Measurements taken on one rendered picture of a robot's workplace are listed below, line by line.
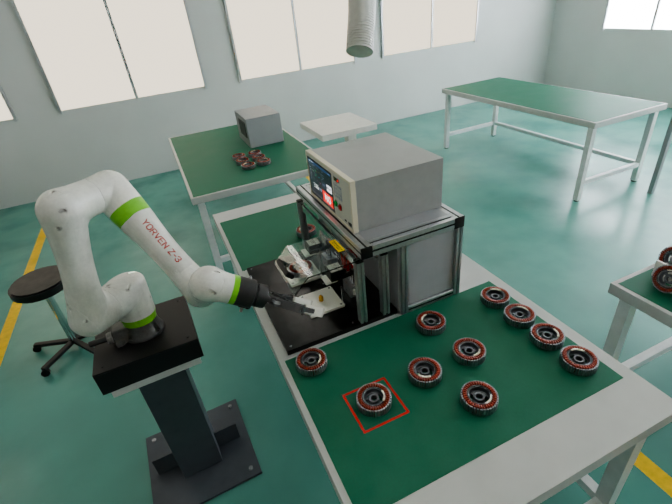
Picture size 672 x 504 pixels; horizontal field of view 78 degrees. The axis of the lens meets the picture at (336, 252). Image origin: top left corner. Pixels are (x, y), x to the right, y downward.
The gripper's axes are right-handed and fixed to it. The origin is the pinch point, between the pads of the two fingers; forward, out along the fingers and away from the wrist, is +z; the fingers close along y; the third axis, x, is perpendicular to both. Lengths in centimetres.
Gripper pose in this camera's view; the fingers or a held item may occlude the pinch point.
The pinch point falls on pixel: (312, 307)
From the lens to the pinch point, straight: 140.3
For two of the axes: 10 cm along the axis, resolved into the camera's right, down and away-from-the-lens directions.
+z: 8.9, 2.6, 3.8
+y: 3.7, 1.0, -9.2
